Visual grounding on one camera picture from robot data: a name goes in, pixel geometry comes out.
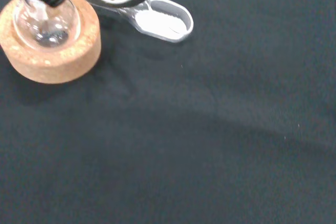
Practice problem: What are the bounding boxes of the glass weighing funnel with powder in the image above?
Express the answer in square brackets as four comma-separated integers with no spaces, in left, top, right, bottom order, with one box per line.
[90,0,195,44]

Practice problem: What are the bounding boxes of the clear round-bottom flask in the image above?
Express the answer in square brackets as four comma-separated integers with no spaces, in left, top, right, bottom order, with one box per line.
[12,0,81,49]

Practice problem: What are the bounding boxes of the black bench cloth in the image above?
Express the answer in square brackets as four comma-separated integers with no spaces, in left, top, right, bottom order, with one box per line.
[0,0,336,224]

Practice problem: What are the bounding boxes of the cork ring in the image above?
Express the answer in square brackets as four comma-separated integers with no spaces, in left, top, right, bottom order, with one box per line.
[0,0,102,86]

